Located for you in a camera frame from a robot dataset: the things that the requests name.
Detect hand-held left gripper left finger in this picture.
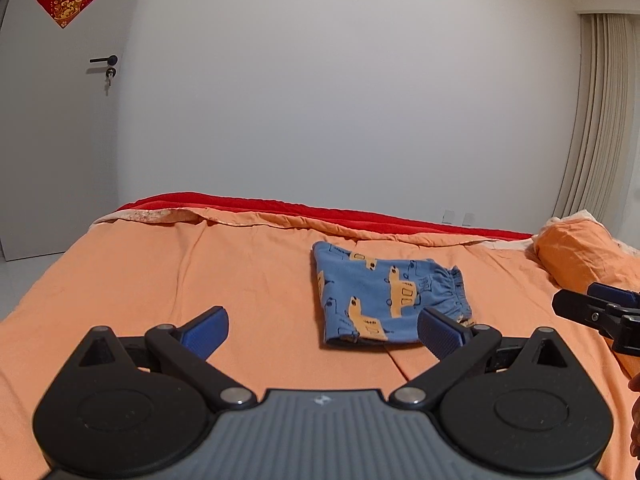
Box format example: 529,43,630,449
74,305,258,411

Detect orange pillow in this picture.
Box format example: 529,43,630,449
531,212,640,302

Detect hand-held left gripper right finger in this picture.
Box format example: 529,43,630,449
388,306,575,409

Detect person's right hand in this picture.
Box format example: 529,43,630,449
628,374,640,461

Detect beige pleated curtain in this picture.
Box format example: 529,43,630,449
551,12,640,252

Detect white door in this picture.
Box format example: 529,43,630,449
0,0,152,262

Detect blue pants with car print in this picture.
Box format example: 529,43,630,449
312,240,474,349

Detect orange duvet cover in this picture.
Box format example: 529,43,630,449
0,207,640,480

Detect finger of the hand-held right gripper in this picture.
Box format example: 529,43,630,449
552,288,640,356
587,282,640,310

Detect red blanket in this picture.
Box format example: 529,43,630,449
115,191,534,242

